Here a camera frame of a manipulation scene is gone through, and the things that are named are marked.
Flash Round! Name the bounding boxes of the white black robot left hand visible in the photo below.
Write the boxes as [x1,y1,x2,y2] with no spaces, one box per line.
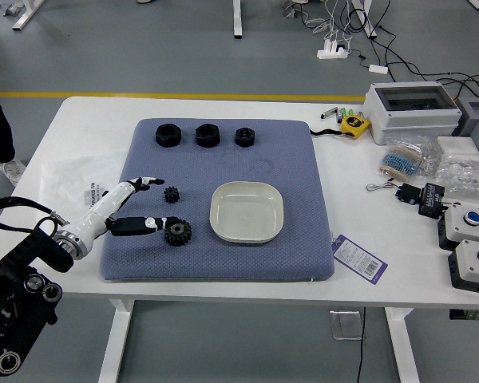
[69,175,183,257]

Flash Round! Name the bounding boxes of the big black gear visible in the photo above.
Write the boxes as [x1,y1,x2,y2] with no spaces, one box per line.
[163,222,193,247]

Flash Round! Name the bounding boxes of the white square dish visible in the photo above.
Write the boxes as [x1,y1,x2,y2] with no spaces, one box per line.
[209,181,285,244]

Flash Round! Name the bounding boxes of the large black hex nut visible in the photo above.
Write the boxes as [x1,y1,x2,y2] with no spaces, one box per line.
[154,123,181,148]
[194,123,221,148]

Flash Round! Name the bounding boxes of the small black hex nut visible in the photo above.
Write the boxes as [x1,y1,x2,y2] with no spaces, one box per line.
[234,127,256,148]

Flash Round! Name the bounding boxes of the blue and yellow button box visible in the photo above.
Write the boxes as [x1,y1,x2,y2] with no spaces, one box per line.
[437,205,479,252]

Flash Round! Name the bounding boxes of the red button box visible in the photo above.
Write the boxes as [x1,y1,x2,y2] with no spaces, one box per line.
[447,239,479,295]

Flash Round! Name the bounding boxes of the clear printed plastic bag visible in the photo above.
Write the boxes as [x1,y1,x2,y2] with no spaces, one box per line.
[35,154,124,240]

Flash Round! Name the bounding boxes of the white table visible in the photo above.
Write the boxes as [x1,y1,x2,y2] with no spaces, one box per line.
[0,97,479,383]

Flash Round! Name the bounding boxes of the blue-grey textured cushion mat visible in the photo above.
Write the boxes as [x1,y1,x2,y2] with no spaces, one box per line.
[98,117,336,283]

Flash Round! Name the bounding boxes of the white background table leg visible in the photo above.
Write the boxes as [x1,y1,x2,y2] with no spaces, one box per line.
[11,0,45,31]
[353,0,378,39]
[232,0,244,40]

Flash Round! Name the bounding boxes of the purple paper tag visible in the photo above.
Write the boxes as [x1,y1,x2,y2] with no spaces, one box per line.
[331,234,388,285]

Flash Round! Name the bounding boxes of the white power strip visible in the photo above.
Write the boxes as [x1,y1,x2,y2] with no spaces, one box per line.
[317,38,354,61]

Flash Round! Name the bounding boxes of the strip of blue resistors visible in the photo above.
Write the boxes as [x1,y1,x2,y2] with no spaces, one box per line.
[378,144,424,179]

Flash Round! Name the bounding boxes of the black electronic relay module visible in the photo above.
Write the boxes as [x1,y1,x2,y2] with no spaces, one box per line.
[418,182,448,219]

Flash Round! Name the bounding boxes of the clear bag of small parts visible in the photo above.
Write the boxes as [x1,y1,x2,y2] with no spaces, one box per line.
[385,133,442,176]

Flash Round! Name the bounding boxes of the white foam block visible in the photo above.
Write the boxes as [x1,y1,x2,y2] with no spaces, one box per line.
[437,136,479,163]

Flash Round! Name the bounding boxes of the clear bubble bag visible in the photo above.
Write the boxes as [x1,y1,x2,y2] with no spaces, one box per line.
[437,155,479,200]

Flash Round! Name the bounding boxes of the yellow tape measure with strap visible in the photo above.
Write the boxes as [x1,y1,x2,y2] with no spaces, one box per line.
[309,114,372,140]

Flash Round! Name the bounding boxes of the clear bracket under table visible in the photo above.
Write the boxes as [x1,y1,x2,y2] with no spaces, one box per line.
[329,310,363,341]

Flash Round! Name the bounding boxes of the white cable bundle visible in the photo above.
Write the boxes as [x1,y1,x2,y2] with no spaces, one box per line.
[303,0,354,45]

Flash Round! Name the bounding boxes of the black hanging cable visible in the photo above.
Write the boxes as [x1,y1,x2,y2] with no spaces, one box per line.
[353,306,366,383]

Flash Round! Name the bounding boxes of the black module with thin wires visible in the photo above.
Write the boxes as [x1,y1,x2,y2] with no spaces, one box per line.
[366,178,422,207]

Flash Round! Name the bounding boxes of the grey electrical enclosure box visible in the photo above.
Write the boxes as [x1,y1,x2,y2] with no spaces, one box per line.
[362,81,463,145]

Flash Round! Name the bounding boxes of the black floor cables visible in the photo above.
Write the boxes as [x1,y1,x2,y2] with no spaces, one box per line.
[342,0,479,105]

